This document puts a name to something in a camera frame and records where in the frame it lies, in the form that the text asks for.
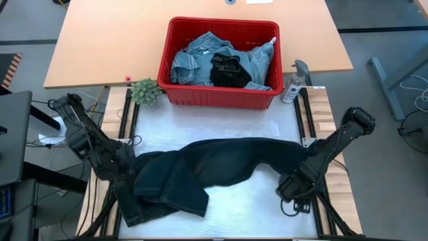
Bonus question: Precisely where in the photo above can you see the white round floor plate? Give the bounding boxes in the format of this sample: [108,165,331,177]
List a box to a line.
[37,115,68,145]

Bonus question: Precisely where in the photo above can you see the clear spray bottle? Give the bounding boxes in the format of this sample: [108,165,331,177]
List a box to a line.
[280,59,311,104]

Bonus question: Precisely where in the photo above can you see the white floor cable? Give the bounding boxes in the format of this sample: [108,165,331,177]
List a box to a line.
[399,74,428,114]

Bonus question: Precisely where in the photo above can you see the black orange striped mat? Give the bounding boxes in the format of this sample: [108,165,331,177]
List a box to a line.
[0,52,23,90]

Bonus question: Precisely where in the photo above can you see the potted green artificial plant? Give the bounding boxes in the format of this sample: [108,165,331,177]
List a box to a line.
[130,78,164,108]

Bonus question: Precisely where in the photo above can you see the dark denim jeans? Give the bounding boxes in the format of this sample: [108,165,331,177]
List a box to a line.
[112,137,311,229]

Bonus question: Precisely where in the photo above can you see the black floor cable loop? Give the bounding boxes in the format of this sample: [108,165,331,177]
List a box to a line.
[397,109,428,155]

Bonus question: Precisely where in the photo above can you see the plain light blue garment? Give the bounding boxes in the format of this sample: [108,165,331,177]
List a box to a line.
[200,40,276,92]

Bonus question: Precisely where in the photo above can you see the gray equipment case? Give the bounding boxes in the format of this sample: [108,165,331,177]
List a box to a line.
[0,178,38,241]

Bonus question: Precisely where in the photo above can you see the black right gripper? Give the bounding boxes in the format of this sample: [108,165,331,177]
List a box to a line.
[275,160,327,214]

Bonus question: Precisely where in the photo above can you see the black desk beam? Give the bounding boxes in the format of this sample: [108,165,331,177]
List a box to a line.
[21,105,88,194]

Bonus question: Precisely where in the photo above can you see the red plastic laundry bin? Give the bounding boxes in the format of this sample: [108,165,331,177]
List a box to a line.
[156,16,286,111]

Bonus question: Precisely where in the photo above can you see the black aluminium table frame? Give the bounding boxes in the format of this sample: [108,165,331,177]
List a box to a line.
[76,86,364,241]

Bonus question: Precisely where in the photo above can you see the black printed garment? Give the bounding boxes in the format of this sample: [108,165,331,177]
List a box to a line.
[209,52,253,89]

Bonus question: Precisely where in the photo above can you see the striped light blue shirt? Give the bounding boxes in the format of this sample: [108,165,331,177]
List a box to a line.
[171,31,235,86]

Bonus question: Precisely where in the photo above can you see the gray metal table leg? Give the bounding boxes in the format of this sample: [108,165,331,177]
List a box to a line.
[368,42,428,122]

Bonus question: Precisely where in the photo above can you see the light wooden desk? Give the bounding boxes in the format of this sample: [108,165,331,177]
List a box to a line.
[43,0,354,90]

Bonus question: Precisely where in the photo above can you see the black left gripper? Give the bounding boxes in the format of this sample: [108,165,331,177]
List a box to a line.
[98,142,137,184]

